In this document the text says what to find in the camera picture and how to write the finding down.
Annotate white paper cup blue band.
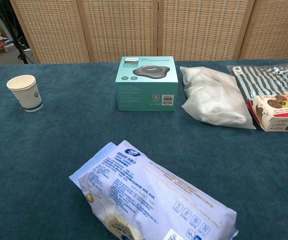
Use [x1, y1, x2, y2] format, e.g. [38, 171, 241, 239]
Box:
[6, 74, 44, 113]

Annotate teal speakerphone retail box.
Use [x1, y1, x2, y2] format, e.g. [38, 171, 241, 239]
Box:
[115, 56, 179, 112]

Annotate white translucent plastic bag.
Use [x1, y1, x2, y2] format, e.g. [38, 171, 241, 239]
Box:
[179, 65, 256, 130]

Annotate white blue tissue pack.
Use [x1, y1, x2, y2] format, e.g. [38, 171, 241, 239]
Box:
[68, 139, 239, 240]

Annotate woven wooden folding screen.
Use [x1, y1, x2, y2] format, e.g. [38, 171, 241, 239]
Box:
[9, 0, 288, 65]

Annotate green striped candy bag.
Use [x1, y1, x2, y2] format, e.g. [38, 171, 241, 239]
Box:
[226, 62, 288, 104]

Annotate cream cookie carton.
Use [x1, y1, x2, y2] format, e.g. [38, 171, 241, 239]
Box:
[247, 93, 288, 133]

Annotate black tripod stand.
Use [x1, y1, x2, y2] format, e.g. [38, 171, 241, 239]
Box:
[0, 0, 36, 65]

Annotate white flat cardboard box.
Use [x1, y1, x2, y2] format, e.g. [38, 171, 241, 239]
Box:
[3, 41, 18, 53]

